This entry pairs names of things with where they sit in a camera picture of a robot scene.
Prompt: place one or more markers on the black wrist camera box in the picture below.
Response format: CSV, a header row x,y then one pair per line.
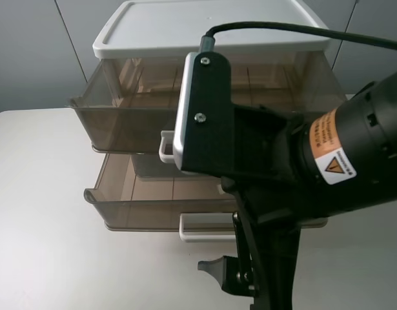
x,y
203,113

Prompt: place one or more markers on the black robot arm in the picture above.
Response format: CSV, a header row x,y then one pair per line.
x,y
345,160

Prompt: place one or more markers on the white plastic drawer cabinet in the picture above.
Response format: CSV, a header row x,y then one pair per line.
x,y
174,28

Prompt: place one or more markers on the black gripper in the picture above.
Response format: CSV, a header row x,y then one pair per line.
x,y
262,180

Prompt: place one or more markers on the brown translucent drawer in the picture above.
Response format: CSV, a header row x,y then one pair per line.
x,y
129,102
139,193

